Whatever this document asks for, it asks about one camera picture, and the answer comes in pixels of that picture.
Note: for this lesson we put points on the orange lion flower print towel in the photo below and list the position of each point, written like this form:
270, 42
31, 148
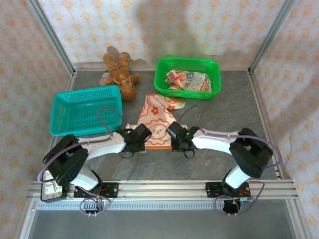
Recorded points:
154, 119

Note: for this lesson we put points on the letter print towel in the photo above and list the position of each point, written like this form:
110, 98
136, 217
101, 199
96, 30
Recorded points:
189, 79

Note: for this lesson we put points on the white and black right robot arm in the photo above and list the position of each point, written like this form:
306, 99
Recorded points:
211, 142

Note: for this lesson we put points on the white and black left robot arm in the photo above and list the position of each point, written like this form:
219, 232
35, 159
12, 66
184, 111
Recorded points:
104, 149

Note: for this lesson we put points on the teal plastic basket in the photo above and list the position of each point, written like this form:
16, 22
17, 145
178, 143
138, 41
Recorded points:
84, 109

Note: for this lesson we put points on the brown teddy bear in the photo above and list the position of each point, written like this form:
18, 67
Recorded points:
124, 84

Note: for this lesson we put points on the small striped cloth doll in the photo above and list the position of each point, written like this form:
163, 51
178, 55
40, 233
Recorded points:
104, 80

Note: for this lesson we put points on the green plastic basket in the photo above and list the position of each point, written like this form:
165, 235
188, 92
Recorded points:
162, 74

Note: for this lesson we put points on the small green circuit board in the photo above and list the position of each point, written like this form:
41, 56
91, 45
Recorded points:
246, 199

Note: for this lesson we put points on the white square clock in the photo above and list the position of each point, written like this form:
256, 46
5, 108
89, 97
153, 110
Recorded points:
49, 189

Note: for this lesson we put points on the aluminium mounting rail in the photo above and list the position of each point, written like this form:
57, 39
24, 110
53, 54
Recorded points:
162, 189

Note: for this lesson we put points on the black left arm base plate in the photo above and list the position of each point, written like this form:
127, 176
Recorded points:
109, 190

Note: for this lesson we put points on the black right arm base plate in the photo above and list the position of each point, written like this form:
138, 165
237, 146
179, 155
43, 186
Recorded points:
211, 190

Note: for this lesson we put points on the aluminium table back rail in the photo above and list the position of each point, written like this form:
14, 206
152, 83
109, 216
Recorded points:
231, 69

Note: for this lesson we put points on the aluminium frame post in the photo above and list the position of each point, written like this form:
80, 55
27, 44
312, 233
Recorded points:
52, 35
271, 35

